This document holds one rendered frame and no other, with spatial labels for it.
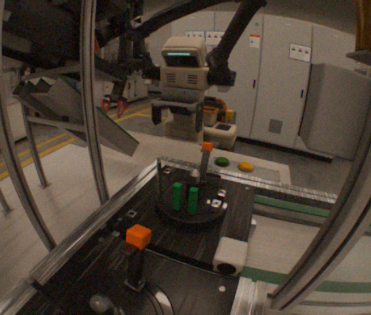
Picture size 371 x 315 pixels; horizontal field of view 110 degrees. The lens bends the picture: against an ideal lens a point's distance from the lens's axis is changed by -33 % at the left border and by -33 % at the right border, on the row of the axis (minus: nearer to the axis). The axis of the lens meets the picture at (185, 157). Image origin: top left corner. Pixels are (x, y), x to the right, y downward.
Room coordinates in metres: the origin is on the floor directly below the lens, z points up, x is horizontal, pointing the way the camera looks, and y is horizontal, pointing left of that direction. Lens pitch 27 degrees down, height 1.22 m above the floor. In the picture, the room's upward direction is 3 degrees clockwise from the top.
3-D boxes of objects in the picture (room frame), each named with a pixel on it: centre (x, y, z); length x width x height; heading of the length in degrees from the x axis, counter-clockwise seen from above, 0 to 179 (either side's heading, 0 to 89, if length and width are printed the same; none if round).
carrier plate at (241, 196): (0.29, -0.02, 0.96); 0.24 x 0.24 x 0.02; 70
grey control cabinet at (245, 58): (3.47, -0.75, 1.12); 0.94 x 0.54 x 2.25; 68
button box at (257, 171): (0.47, -0.17, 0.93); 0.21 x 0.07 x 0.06; 70
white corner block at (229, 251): (0.17, -0.08, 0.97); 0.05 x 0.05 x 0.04; 70
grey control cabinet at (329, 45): (2.84, -2.30, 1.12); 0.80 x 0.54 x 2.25; 68
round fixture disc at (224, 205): (0.29, -0.02, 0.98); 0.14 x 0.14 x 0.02
